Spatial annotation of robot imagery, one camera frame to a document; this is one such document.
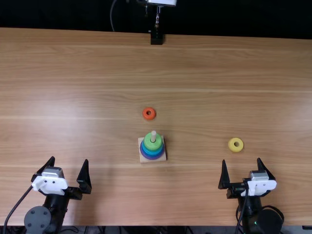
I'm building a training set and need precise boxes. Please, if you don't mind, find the orange ring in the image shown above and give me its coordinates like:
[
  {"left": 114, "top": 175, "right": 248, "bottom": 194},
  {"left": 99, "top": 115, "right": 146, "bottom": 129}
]
[{"left": 142, "top": 107, "right": 157, "bottom": 121}]

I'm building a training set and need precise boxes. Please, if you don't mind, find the purple ring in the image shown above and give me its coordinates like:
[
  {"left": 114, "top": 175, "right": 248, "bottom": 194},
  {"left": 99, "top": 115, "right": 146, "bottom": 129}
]
[{"left": 139, "top": 150, "right": 165, "bottom": 161}]

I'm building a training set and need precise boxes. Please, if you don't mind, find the light blue ring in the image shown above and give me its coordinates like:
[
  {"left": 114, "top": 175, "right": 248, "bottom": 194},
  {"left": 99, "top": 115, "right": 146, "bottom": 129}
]
[{"left": 140, "top": 145, "right": 164, "bottom": 156}]

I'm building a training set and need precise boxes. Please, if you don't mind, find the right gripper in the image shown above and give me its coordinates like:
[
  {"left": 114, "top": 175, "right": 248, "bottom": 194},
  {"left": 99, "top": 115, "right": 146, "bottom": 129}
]
[{"left": 217, "top": 157, "right": 277, "bottom": 199}]

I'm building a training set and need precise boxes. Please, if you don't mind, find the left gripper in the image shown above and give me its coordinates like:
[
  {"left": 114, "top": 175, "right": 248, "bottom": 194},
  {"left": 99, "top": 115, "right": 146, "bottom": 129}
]
[{"left": 31, "top": 156, "right": 93, "bottom": 201}]

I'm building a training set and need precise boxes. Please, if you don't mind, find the black clamp stand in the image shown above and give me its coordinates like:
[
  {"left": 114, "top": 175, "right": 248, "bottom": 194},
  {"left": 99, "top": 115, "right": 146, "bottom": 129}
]
[{"left": 145, "top": 4, "right": 166, "bottom": 46}]

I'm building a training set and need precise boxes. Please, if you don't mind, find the dark blue ring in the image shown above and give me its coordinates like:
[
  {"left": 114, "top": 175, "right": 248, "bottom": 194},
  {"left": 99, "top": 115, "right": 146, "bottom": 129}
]
[{"left": 140, "top": 147, "right": 164, "bottom": 159}]

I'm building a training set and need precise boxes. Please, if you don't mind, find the yellow ring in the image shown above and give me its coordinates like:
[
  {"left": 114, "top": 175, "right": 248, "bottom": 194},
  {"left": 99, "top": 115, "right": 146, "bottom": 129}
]
[{"left": 228, "top": 137, "right": 244, "bottom": 154}]

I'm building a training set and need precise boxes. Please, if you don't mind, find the wooden peg base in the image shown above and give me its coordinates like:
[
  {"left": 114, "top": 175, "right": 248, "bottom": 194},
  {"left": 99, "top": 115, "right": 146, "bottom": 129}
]
[{"left": 137, "top": 130, "right": 168, "bottom": 164}]

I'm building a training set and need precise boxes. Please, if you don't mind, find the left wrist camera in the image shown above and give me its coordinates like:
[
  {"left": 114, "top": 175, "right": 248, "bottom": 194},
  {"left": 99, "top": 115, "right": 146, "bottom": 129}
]
[{"left": 31, "top": 166, "right": 69, "bottom": 196}]

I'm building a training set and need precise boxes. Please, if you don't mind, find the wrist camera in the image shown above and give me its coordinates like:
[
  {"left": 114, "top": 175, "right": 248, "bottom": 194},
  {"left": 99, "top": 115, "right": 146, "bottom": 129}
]
[
  {"left": 239, "top": 170, "right": 277, "bottom": 197},
  {"left": 31, "top": 166, "right": 69, "bottom": 196}
]

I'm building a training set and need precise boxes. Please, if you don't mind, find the grey cable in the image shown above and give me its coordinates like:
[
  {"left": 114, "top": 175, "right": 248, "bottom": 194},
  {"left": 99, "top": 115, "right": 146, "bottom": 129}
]
[{"left": 110, "top": 0, "right": 118, "bottom": 33}]

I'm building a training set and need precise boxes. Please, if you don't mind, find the light green ring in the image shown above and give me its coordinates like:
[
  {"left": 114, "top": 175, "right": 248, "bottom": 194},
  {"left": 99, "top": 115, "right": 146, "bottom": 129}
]
[{"left": 143, "top": 132, "right": 162, "bottom": 151}]

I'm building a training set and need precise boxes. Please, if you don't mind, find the grey box device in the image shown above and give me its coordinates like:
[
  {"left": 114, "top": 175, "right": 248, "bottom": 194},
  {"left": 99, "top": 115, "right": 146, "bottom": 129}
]
[{"left": 136, "top": 0, "right": 178, "bottom": 7}]

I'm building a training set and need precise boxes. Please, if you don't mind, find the black cable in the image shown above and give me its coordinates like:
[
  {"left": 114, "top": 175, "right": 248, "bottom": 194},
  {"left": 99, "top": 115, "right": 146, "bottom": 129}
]
[
  {"left": 1, "top": 185, "right": 34, "bottom": 234},
  {"left": 234, "top": 179, "right": 250, "bottom": 234}
]

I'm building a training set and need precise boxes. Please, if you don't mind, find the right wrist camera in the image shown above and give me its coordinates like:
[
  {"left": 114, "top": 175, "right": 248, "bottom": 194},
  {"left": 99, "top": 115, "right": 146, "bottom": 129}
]
[{"left": 239, "top": 170, "right": 277, "bottom": 197}]

